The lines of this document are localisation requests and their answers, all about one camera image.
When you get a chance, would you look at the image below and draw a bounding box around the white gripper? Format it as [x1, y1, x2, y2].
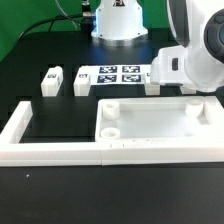
[150, 46, 190, 86]

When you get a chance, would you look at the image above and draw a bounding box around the white desk tabletop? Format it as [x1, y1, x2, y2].
[95, 96, 224, 142]

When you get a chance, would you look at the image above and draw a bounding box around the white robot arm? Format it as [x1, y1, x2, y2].
[91, 0, 224, 92]

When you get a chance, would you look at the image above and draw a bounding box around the white marker sheet with tags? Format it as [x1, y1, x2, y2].
[79, 64, 153, 86]

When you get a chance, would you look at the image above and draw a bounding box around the black cable connector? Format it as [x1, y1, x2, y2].
[81, 0, 95, 34]

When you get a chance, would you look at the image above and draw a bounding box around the black cable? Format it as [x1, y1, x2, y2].
[18, 13, 84, 41]

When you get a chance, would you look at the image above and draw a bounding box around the grey thin cable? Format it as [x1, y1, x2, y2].
[54, 0, 79, 32]

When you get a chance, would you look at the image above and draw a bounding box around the white U-shaped obstacle frame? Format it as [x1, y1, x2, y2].
[0, 101, 224, 166]

